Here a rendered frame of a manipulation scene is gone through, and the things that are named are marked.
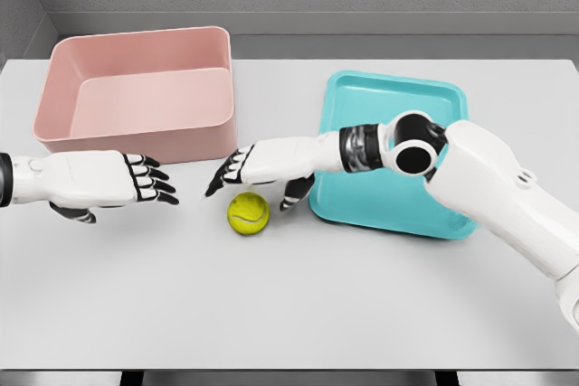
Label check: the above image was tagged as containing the yellow-green tennis ball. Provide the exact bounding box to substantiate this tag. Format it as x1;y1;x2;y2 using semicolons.
227;192;271;237

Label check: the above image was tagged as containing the blue plastic tray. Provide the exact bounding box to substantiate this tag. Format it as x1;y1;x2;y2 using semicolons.
308;70;479;241

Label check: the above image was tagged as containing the pink plastic basket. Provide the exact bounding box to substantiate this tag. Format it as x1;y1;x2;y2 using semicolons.
33;26;238;166

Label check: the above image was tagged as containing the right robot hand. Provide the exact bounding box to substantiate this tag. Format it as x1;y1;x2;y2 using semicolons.
204;138;317;212

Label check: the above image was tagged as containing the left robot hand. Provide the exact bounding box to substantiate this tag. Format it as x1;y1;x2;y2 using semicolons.
48;151;180;225

